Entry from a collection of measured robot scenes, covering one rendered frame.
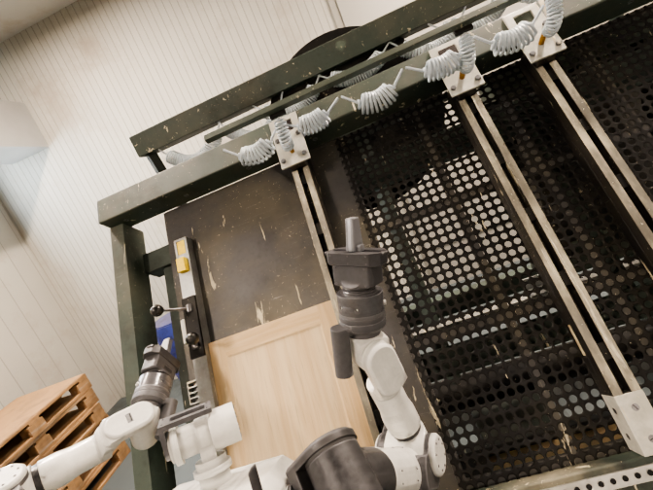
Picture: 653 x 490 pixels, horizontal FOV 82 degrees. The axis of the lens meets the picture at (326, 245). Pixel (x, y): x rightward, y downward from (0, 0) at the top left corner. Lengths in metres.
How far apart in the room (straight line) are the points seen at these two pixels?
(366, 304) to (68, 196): 4.59
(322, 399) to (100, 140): 4.06
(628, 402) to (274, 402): 0.87
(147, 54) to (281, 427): 3.95
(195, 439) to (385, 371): 0.34
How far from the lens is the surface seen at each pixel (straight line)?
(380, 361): 0.71
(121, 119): 4.63
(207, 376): 1.28
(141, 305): 1.50
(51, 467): 1.09
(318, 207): 1.18
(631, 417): 1.13
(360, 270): 0.67
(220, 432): 0.71
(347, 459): 0.63
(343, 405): 1.14
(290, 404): 1.19
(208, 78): 4.27
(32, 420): 3.80
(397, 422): 0.84
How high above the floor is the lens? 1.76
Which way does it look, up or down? 12 degrees down
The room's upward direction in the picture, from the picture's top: 23 degrees counter-clockwise
